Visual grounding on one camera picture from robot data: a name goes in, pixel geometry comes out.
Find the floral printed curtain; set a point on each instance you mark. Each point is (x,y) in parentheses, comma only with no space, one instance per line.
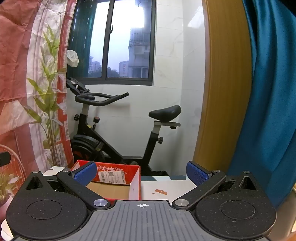
(13,46)

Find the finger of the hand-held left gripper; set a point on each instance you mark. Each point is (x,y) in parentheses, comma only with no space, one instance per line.
(4,159)

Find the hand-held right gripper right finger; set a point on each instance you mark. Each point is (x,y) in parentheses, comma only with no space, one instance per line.
(198,174)

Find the wooden door panel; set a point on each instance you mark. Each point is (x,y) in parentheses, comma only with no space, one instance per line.
(226,92)

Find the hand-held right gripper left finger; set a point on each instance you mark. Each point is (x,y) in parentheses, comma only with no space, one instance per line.
(84,174)

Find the black exercise bike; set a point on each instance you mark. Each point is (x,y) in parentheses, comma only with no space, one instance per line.
(83,143)

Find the white hanging cloth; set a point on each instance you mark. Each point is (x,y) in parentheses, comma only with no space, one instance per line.
(72,58)

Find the blue curtain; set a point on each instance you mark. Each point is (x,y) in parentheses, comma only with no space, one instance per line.
(272,92)

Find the dark framed window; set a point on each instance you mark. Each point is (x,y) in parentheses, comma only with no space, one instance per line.
(110,46)

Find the red cardboard box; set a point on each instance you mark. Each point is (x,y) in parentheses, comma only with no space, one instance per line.
(135,170)

